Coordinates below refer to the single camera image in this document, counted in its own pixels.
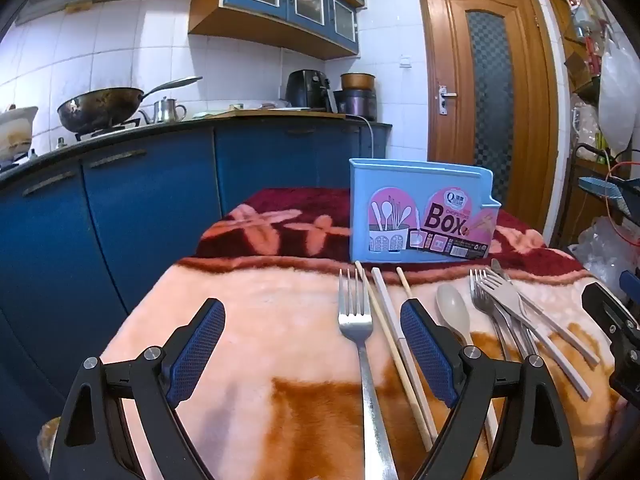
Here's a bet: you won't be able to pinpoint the beige plastic spoon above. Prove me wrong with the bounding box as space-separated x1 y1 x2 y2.
436 283 476 352

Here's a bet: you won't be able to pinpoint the wooden door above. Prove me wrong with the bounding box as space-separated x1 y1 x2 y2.
416 0 560 251

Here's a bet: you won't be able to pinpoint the blue wall cabinet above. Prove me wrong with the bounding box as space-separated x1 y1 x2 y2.
188 0 366 60

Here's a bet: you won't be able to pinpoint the clear plastic bags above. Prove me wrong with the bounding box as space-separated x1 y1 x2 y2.
569 216 640 302

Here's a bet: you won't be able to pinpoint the white power cable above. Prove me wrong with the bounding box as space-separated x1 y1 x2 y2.
345 114 376 159

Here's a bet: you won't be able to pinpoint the white cooking pot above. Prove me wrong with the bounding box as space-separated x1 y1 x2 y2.
0 105 39 162

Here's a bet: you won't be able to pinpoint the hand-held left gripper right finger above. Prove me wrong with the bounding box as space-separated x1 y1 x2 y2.
400 299 583 480

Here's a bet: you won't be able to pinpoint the steel kettle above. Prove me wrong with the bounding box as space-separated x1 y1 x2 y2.
139 97 187 125

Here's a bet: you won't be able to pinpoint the pale chopstick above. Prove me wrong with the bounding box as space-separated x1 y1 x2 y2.
371 267 499 448

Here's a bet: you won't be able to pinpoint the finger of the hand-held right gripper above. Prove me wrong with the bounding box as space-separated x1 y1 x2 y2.
581 282 640 406

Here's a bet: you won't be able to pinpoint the red cable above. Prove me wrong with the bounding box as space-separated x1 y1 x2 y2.
601 161 640 243

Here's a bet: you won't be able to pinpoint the gas stove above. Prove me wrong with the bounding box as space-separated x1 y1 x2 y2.
74 118 144 142

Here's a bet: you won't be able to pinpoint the wooden chopstick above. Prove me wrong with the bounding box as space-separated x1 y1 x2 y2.
354 260 435 453
396 266 415 301

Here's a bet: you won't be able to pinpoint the cluttered wooden shelf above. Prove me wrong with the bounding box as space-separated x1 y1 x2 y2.
546 0 640 171

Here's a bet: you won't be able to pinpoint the large steel fork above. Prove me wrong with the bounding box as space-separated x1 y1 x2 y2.
338 267 399 480

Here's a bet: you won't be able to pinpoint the black air fryer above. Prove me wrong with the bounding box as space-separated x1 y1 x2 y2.
284 70 332 111

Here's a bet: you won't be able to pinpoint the white plastic bag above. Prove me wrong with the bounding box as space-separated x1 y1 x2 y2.
597 24 640 154

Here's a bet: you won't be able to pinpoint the blue plastic rack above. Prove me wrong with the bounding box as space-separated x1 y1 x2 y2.
578 175 632 217

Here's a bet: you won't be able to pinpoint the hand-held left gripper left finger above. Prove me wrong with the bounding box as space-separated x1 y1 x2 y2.
47 298 226 480

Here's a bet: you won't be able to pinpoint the brown pot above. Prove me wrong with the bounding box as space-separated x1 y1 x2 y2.
340 73 376 92

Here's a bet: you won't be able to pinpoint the small steel fork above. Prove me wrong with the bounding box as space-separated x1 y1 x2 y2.
477 270 538 361
469 268 511 361

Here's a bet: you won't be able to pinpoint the metal door handle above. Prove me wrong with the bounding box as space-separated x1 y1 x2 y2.
437 85 459 116

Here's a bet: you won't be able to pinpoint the black wok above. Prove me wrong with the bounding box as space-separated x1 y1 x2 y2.
56 76 203 134

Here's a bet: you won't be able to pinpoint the dark rice cooker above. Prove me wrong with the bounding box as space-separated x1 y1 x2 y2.
334 89 377 117

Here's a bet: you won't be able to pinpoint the pink and maroon floral blanket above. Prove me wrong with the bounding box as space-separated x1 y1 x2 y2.
42 187 632 480

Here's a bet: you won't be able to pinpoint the light blue utensil box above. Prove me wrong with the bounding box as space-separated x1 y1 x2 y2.
348 158 502 264

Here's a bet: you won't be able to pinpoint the blue base cabinet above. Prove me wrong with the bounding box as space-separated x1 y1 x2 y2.
0 119 394 411

